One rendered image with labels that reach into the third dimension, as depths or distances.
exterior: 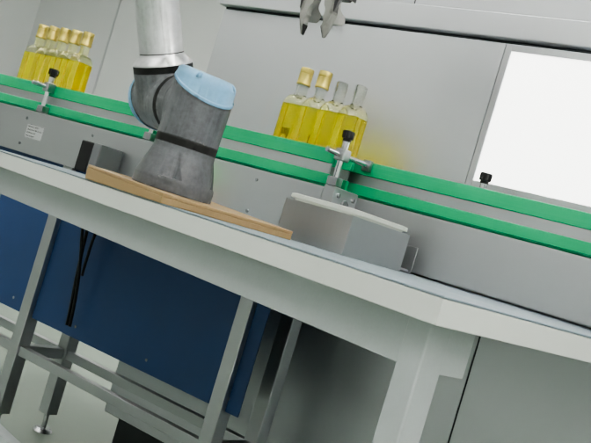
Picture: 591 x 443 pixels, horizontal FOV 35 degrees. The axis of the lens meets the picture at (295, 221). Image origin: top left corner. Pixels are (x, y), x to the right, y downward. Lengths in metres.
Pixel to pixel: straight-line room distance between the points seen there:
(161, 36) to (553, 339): 0.96
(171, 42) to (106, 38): 6.11
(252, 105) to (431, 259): 0.87
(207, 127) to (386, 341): 0.66
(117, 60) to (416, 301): 6.76
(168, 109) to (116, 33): 6.15
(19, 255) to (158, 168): 1.14
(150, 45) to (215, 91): 0.19
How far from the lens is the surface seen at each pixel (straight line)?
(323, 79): 2.33
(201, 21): 7.25
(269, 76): 2.66
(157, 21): 1.84
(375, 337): 1.21
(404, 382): 1.16
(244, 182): 2.21
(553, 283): 1.90
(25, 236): 2.78
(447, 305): 1.10
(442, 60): 2.33
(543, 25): 2.26
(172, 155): 1.71
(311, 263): 1.26
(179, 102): 1.72
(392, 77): 2.39
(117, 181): 1.73
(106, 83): 7.79
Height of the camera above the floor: 0.78
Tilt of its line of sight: level
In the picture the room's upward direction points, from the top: 17 degrees clockwise
